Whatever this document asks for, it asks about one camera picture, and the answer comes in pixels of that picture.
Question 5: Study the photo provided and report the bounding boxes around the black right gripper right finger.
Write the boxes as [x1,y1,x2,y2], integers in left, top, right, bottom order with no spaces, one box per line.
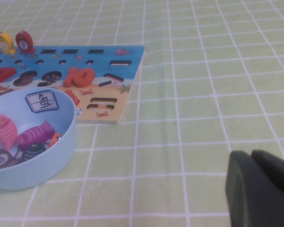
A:
[251,149,284,199]

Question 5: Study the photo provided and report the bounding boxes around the brown fish piece number eight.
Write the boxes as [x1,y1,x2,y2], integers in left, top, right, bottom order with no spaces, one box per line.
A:
[0,148,21,170]

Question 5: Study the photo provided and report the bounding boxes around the green checked tablecloth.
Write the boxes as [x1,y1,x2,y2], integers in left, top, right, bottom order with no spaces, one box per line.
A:
[0,0,284,227]

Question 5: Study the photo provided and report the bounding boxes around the blue wooden puzzle board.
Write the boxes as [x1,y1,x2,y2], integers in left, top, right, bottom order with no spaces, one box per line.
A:
[0,45,146,125]

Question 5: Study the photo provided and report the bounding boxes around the pink fish piece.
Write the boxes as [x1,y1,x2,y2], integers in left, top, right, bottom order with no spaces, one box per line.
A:
[0,113,18,151]

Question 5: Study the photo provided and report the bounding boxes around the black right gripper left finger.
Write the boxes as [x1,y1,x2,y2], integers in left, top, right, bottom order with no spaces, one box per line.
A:
[224,150,284,227]

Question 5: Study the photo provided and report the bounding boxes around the light blue bowl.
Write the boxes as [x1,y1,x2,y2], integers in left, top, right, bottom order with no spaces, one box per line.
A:
[0,87,78,191]

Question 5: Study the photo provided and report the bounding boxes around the yellow fish piece number six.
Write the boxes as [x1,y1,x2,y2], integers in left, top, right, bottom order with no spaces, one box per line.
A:
[0,32,16,55]

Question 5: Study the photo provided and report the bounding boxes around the orange fish piece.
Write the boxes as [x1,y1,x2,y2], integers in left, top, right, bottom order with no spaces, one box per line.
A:
[48,132,63,148]

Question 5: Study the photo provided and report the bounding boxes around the orange plus sign piece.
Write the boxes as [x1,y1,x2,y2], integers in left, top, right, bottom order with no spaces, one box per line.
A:
[63,89,80,106]

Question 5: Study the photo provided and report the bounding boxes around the orange number ten piece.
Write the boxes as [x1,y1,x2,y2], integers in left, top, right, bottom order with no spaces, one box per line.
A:
[62,67,96,88]

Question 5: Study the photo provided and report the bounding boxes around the magenta fish piece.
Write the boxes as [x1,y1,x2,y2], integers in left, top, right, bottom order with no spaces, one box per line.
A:
[16,121,56,150]

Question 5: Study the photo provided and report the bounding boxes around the red fish piece number seven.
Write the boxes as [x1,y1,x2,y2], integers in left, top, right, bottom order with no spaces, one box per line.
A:
[15,30,36,55]

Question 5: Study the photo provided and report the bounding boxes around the black fish piece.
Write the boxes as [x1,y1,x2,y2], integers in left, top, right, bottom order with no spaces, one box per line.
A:
[21,142,47,163]

